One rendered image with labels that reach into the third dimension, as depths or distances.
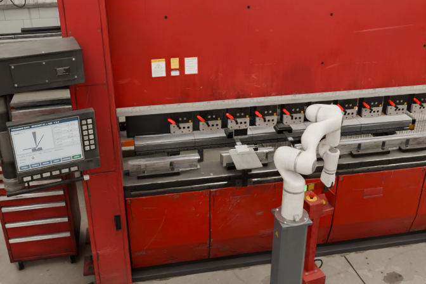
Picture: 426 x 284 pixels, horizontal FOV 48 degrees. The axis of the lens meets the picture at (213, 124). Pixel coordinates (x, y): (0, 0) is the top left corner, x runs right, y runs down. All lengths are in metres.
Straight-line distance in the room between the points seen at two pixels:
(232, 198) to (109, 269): 1.01
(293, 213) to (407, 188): 1.52
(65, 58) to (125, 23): 0.56
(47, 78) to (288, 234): 1.55
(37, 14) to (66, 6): 4.43
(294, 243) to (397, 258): 1.59
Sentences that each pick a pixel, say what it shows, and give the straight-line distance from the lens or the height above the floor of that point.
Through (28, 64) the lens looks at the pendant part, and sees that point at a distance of 2.60.
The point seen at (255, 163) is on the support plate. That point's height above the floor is 1.00.
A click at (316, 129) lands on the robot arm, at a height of 1.48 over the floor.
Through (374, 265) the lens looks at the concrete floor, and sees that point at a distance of 4.19.
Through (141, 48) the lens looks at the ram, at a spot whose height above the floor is 1.79.
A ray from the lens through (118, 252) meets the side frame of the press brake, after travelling 3.56.
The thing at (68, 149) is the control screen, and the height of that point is 1.39.
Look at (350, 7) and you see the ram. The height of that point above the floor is 1.99.
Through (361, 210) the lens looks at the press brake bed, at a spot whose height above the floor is 0.42.
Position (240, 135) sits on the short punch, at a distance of 3.45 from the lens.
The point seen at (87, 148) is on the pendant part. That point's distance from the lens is 2.80.
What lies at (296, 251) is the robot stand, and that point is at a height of 0.80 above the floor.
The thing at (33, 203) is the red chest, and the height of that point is 0.64.
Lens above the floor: 2.68
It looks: 26 degrees down
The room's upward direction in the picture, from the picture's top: straight up
